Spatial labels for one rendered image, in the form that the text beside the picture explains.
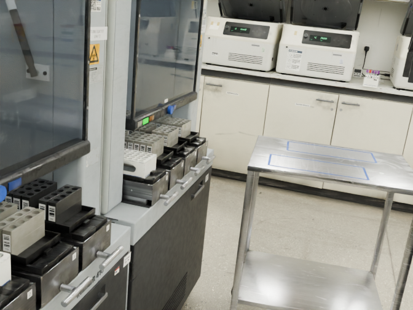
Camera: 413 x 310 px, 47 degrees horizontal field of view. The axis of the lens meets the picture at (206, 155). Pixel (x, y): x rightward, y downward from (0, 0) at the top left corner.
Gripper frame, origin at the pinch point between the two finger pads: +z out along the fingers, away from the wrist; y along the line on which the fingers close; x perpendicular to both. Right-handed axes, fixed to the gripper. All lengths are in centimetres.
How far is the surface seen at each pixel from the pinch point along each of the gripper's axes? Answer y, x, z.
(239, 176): 224, 84, 117
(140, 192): -17, 70, 43
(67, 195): -51, 74, 32
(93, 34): -39, 75, -4
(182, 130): 31, 74, 34
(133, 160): -15, 74, 34
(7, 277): -77, 70, 37
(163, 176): -7, 67, 40
